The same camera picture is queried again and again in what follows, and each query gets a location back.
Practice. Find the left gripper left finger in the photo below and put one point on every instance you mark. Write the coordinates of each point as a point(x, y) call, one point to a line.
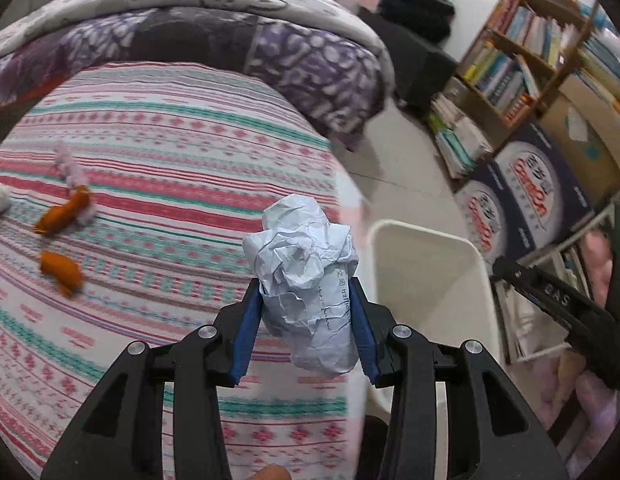
point(117, 431)

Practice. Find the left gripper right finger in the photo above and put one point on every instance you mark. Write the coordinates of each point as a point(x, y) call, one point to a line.
point(492, 433)

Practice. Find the white paper ball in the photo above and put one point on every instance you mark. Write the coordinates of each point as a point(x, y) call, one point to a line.
point(304, 263)

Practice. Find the white plastic trash bin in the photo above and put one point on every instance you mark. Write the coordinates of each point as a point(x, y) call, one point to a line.
point(432, 281)

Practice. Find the operator thumb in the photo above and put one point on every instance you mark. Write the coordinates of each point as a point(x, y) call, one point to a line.
point(271, 472)

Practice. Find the upper blue Ganten box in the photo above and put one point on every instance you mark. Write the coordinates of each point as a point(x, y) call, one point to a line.
point(548, 194)

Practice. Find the blue ganten box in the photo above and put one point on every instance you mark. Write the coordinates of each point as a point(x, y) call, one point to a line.
point(548, 194)
point(493, 218)

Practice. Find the lower blue Ganten box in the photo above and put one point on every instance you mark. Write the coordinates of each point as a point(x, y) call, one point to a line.
point(493, 218)

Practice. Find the brown cardboard box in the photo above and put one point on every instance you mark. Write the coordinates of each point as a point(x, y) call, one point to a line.
point(586, 130)

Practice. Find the patterned round tablecloth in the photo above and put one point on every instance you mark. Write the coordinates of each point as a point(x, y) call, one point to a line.
point(182, 160)

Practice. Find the wooden bookshelf with books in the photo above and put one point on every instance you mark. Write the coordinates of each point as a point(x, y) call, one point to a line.
point(518, 59)

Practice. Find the black bench cabinet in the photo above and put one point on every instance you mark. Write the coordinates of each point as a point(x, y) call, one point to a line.
point(421, 68)

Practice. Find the bed with purple blanket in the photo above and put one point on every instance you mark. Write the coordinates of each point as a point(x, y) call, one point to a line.
point(337, 84)

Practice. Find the black clothes pile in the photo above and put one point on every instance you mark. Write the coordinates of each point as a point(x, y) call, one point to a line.
point(430, 19)

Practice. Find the white cartoon print quilt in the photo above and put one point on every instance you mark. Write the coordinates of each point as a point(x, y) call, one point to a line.
point(319, 14)

